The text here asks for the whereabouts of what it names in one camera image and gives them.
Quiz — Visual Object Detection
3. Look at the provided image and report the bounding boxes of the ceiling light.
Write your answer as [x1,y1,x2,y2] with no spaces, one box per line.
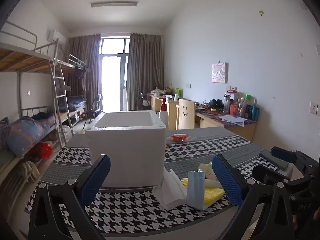
[90,1,138,8]

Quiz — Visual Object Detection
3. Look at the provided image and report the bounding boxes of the clear water bottle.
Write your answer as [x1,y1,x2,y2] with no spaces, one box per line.
[224,92,232,113]

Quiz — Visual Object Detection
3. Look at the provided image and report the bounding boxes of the red and white box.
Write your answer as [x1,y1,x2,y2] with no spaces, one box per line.
[226,90,238,105]

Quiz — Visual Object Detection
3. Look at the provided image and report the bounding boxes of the white air conditioner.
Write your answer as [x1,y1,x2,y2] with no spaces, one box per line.
[47,29,67,46]

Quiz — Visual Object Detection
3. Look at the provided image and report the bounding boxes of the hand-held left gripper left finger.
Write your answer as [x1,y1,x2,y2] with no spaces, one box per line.
[29,154,112,240]

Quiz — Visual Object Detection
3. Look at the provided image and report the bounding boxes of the blue folded quilt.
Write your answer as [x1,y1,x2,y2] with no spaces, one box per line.
[66,96,87,112]

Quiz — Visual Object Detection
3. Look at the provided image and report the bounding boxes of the beige cloth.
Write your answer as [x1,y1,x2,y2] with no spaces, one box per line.
[21,161,40,180]

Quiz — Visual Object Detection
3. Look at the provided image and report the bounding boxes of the red snack packet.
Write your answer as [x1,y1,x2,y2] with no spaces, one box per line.
[167,133,191,143]

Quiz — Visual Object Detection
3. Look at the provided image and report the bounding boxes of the pink wall poster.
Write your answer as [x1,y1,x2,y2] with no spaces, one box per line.
[211,62,228,83]

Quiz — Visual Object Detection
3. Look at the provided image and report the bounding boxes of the metal bunk bed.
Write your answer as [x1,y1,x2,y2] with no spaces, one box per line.
[56,54,88,130]
[0,21,63,160]

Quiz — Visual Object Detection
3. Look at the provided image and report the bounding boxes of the blue bedding bundle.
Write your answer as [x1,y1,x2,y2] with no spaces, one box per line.
[6,116,54,158]

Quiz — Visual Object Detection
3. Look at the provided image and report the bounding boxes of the yellow foam net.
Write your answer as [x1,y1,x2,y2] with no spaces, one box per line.
[180,177,225,207]

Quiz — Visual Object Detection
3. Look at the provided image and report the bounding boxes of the houndstooth tablecloth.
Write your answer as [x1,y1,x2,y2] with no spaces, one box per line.
[31,126,295,233]

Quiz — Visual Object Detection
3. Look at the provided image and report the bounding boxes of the red plastic bag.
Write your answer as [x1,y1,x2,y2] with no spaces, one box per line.
[32,142,53,159]

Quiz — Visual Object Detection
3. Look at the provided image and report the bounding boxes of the metal bed ladder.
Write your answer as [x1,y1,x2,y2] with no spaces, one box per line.
[51,57,75,148]

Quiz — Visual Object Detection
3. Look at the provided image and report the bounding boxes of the white foam box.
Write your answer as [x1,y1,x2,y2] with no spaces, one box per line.
[84,112,167,188]

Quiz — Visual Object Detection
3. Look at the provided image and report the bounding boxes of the papers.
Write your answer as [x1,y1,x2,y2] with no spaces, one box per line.
[218,114,246,127]

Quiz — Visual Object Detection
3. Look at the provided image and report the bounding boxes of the brown curtain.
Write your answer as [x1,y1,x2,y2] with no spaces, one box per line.
[126,33,165,111]
[67,34,102,110]

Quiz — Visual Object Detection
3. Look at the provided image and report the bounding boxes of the black folding chair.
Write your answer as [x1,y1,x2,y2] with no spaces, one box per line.
[82,94,102,124]

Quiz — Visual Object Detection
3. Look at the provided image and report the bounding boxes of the black headphones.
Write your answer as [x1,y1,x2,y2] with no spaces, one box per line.
[209,99,223,110]

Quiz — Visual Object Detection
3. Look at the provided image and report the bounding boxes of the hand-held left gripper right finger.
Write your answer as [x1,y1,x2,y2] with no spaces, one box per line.
[212,154,295,240]

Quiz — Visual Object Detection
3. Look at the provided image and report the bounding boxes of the glass balcony door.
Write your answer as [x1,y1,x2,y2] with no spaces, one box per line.
[100,38,130,112]

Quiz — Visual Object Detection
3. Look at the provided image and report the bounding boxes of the wooden chair with smiley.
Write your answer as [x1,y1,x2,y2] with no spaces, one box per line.
[176,99,196,130]

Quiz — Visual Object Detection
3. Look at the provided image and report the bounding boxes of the blue face mask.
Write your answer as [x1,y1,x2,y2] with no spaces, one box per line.
[185,171,208,211]

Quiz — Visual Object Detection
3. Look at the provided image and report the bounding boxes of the white pump bottle red cap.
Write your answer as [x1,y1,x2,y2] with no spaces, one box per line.
[159,97,169,132]

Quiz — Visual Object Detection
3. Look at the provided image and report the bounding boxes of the dark hanging clothes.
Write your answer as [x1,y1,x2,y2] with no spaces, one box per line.
[75,62,87,79]

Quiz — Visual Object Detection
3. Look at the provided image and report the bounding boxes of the group of toiletry bottles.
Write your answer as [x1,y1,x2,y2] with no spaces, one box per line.
[230,94,260,121]

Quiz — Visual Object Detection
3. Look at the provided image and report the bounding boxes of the wooden desk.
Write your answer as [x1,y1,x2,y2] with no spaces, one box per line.
[146,93,180,130]
[195,105,257,142]

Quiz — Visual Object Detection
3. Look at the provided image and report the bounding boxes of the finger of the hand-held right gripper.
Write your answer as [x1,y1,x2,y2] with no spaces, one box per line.
[271,146,304,164]
[251,164,292,187]

